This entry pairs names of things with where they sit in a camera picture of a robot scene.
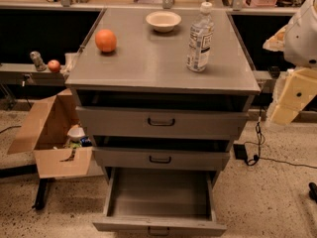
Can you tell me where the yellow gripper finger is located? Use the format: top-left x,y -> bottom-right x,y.
263,26 -> 286,52
266,66 -> 317,126

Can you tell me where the clear plastic water bottle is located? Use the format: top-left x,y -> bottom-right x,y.
186,2 -> 214,72

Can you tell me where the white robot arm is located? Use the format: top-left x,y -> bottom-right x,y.
263,0 -> 317,126

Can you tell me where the grey metal drawer cabinet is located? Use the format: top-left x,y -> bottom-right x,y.
64,7 -> 262,238

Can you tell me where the top grey drawer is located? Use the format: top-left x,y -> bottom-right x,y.
76,90 -> 248,140

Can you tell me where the grey drawer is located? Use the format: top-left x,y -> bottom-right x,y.
93,136 -> 230,171
94,168 -> 226,237
76,90 -> 248,140

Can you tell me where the bottom grey drawer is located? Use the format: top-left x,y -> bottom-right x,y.
94,168 -> 226,237

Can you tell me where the middle grey drawer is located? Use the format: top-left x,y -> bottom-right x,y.
93,136 -> 230,171

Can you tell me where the black remote on shelf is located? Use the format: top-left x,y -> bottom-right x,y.
267,66 -> 280,79

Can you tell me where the black power adapter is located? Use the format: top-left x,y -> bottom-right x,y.
234,144 -> 248,161

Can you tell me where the white bowl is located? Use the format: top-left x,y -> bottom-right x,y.
146,11 -> 181,33

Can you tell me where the orange fruit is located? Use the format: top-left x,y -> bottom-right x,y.
95,29 -> 117,53

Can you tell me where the white cup in box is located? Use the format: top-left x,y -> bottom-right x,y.
67,127 -> 85,142

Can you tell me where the small red apple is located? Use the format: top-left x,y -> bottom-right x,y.
48,59 -> 61,72

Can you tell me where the small grey figurine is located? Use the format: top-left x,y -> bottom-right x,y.
30,51 -> 47,71

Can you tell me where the brown cardboard box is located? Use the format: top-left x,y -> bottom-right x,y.
8,89 -> 92,179

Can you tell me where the black power cable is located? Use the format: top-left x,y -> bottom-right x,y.
245,106 -> 317,171

